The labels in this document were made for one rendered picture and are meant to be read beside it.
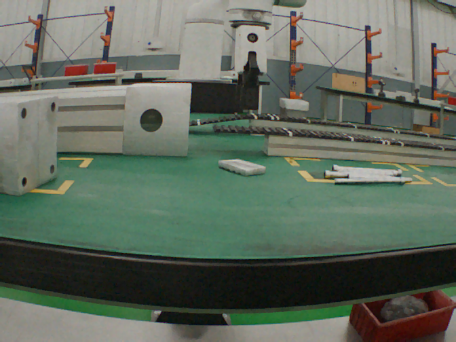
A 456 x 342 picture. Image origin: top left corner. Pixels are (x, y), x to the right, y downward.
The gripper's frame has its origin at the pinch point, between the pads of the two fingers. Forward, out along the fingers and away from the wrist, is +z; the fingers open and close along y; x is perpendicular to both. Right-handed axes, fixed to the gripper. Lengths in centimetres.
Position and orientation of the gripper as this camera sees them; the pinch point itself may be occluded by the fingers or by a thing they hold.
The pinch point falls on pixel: (246, 101)
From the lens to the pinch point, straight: 86.6
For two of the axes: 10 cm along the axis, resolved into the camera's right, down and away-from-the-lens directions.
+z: -0.5, 9.8, 2.2
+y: -0.8, -2.2, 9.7
